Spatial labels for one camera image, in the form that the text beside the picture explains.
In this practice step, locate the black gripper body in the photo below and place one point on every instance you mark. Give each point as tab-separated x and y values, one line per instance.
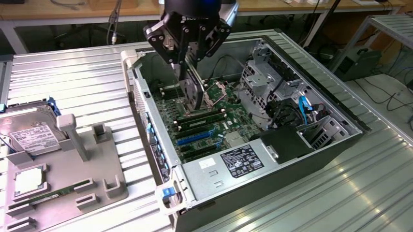
193	9

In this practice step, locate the blue slot clip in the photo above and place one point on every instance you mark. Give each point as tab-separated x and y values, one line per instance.
161	160
157	149
149	126
167	171

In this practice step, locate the long black expansion slot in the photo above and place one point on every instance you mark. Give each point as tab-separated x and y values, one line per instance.
193	132
200	151

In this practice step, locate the blue expansion slot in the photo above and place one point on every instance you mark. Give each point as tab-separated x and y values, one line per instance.
193	138

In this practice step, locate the wooden desk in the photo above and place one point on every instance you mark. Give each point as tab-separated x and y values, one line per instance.
145	9

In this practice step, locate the metal socket cover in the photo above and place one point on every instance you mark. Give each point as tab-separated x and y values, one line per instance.
220	84

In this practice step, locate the silver drive cage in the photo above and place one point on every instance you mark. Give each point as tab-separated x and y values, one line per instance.
259	79

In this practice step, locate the CPU socket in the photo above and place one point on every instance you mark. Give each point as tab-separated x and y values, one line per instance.
212	101

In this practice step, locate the green motherboard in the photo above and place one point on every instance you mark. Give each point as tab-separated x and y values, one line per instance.
227	108

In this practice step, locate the green RAM stick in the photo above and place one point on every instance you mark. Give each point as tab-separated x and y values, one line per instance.
201	121
58	192

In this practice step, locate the dark box on floor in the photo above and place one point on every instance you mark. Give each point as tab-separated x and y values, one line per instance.
368	65

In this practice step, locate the black plastic shroud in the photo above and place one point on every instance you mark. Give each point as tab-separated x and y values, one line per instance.
284	142

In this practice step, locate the silver disk bay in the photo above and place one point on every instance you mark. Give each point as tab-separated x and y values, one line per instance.
323	133

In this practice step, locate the silver hard disk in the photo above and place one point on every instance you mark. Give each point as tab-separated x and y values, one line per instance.
29	130

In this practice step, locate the metal slat side table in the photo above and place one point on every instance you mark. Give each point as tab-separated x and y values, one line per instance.
398	26

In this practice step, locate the silver power supply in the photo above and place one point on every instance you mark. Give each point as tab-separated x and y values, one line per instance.
211	178

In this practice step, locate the grey parts rack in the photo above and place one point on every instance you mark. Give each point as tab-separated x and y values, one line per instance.
65	174

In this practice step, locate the blue case latch tab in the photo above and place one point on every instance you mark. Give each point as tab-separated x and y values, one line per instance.
167	192

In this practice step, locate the open black PC case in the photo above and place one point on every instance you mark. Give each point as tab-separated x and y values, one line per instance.
291	193

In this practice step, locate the silver CPU chip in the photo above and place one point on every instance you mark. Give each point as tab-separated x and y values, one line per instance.
29	178

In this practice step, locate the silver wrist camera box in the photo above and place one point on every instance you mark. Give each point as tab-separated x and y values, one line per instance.
231	12

